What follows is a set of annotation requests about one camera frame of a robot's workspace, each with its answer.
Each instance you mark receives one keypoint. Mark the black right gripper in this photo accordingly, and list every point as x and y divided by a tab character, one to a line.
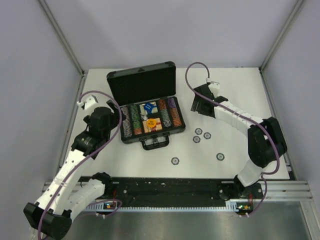
196	107

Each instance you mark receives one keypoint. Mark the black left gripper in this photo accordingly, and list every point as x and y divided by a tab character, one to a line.
115	116

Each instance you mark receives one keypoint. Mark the poker chip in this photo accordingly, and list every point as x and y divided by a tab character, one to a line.
196	139
175	161
220	156
207	135
198	131

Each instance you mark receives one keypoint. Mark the blue small blind button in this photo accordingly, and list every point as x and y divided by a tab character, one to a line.
148	107

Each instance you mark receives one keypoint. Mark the black poker set case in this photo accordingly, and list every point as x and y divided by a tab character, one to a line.
139	85

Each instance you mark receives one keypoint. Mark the orange big blind button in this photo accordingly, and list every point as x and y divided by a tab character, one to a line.
151	122

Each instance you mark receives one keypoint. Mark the red playing card deck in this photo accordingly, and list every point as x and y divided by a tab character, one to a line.
158	127

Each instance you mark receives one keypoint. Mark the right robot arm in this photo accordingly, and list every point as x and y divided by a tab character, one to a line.
265	139

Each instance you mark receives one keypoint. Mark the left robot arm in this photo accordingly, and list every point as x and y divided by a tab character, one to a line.
53	212

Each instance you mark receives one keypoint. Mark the green yellow chip stack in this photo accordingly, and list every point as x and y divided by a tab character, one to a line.
137	129

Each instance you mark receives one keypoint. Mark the blue orange chip stack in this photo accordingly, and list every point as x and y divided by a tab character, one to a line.
127	131

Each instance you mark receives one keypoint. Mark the orange black lower chip stack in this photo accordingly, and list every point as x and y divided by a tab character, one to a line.
175	116

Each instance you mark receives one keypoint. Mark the orange black chip stack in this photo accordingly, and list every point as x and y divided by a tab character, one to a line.
162	105
175	116

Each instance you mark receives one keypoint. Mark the blue playing card deck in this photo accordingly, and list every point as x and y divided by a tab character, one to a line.
143	112

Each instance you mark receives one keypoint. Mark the purple black chip stack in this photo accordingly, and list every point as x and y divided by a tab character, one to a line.
171	103

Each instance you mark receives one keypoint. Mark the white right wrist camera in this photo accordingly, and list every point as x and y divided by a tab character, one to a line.
213	86

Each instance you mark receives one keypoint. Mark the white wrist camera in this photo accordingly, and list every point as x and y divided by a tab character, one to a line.
88	103
213	86

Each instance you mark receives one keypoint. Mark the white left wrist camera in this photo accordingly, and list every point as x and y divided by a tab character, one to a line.
88	103

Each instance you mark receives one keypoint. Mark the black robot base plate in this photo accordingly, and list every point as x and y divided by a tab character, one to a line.
177	192

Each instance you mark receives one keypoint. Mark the grey slotted cable duct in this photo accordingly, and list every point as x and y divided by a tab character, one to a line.
230	206

